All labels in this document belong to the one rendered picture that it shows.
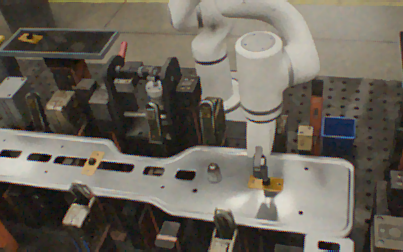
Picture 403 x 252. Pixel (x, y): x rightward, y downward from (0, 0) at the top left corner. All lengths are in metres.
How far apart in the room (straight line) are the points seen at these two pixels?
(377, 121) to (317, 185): 0.67
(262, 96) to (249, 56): 0.09
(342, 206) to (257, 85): 0.37
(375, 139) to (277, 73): 0.86
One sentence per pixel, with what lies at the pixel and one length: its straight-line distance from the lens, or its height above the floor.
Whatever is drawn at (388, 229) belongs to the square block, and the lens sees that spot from 0.94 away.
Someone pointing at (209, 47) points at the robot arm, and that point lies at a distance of 1.45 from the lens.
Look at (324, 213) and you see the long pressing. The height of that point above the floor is 1.00.
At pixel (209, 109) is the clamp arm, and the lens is 1.13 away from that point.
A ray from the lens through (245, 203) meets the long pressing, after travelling 1.03.
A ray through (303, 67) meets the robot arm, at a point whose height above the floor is 1.34.
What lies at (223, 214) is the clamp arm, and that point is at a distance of 0.88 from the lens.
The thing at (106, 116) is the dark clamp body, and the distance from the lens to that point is 1.30.
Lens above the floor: 1.83
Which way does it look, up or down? 43 degrees down
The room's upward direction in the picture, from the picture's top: 11 degrees counter-clockwise
